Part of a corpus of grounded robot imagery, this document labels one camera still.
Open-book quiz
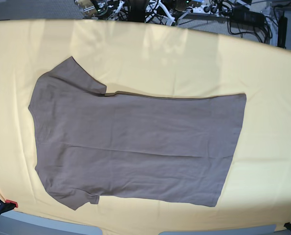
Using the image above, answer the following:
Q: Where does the brown T-shirt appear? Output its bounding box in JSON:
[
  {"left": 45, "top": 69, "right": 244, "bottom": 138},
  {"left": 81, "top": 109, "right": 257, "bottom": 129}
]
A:
[{"left": 28, "top": 57, "right": 246, "bottom": 210}]

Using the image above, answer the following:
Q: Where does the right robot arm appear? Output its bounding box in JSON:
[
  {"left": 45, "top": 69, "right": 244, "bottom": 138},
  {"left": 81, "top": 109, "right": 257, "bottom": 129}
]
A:
[{"left": 74, "top": 0, "right": 109, "bottom": 18}]

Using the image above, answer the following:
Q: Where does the black stand centre background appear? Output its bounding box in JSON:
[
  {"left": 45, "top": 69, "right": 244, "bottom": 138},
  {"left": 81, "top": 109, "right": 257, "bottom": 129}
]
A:
[{"left": 128, "top": 0, "right": 147, "bottom": 23}]

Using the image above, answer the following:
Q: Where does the white power strip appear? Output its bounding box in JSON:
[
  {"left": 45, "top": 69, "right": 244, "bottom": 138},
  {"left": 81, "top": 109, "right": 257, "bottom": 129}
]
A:
[{"left": 186, "top": 0, "right": 219, "bottom": 16}]

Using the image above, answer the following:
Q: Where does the yellow tablecloth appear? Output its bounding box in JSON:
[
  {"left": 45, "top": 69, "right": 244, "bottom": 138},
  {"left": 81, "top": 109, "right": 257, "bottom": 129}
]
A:
[{"left": 0, "top": 20, "right": 291, "bottom": 235}]

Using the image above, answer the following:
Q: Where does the black power adapter box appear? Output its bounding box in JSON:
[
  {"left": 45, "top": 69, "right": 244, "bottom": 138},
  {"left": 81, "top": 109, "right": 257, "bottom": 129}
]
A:
[{"left": 230, "top": 8, "right": 265, "bottom": 27}]

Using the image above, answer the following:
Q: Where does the black post right background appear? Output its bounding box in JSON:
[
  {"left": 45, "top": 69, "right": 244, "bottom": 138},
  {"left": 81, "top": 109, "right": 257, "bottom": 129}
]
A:
[{"left": 277, "top": 12, "right": 288, "bottom": 48}]

